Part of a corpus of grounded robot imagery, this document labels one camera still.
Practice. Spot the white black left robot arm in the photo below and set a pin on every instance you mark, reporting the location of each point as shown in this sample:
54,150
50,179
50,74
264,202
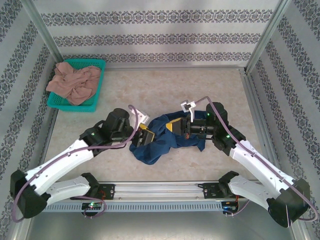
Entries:
70,160

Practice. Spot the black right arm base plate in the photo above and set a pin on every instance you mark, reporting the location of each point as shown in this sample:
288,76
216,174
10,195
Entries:
210,191

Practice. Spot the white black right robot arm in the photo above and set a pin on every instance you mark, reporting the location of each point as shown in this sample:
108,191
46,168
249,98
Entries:
250,190

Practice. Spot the teal plastic basket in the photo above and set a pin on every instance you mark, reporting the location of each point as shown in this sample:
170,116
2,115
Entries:
75,108

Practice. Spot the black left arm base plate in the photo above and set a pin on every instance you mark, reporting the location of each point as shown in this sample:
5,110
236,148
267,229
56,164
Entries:
108,191

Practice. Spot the aluminium back rail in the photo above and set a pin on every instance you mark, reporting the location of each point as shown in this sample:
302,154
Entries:
175,68

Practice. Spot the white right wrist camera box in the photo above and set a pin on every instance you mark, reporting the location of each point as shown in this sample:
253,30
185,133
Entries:
186,106

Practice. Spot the navy blue t-shirt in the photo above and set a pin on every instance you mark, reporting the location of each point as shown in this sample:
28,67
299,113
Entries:
155,150

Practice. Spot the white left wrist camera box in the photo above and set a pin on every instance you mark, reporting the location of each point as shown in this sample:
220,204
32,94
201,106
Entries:
142,116

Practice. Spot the crumpled pink cloth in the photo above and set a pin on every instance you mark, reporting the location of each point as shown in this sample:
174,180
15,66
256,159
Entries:
72,82

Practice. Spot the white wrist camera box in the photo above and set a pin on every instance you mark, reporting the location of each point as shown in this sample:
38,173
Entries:
186,106
142,116

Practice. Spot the small controller board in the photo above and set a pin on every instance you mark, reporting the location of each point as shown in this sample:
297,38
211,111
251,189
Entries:
92,205
228,207

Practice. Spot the aluminium frame post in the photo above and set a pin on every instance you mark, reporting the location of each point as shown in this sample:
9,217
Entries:
23,228
43,32
270,32
301,235

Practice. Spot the aluminium side rail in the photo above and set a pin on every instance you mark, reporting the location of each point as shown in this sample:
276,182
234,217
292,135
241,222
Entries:
261,125
48,135

